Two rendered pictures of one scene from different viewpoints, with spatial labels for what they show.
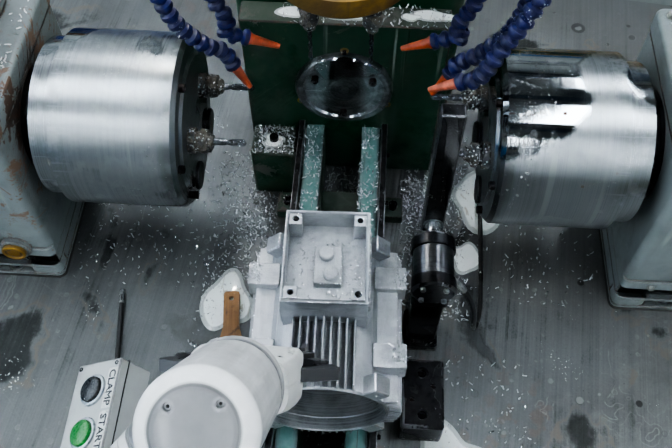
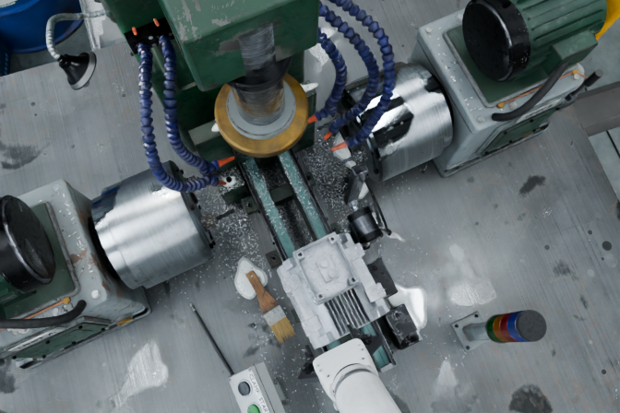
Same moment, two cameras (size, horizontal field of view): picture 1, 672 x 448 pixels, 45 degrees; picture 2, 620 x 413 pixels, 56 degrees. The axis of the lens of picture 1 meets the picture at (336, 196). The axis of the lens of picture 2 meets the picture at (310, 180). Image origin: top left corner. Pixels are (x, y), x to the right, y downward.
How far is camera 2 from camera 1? 0.53 m
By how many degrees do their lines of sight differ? 21
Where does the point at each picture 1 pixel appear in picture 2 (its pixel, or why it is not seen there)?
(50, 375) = (182, 369)
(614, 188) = (437, 145)
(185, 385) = not seen: outside the picture
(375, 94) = not seen: hidden behind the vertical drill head
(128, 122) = (174, 242)
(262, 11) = (205, 133)
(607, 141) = (427, 126)
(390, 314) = (363, 270)
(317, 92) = not seen: hidden behind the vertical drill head
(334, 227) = (317, 244)
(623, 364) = (461, 206)
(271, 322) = (309, 305)
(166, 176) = (206, 254)
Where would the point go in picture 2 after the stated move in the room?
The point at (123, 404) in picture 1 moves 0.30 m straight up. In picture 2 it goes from (265, 386) to (253, 398)
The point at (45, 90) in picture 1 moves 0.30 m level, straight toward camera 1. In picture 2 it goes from (115, 248) to (233, 327)
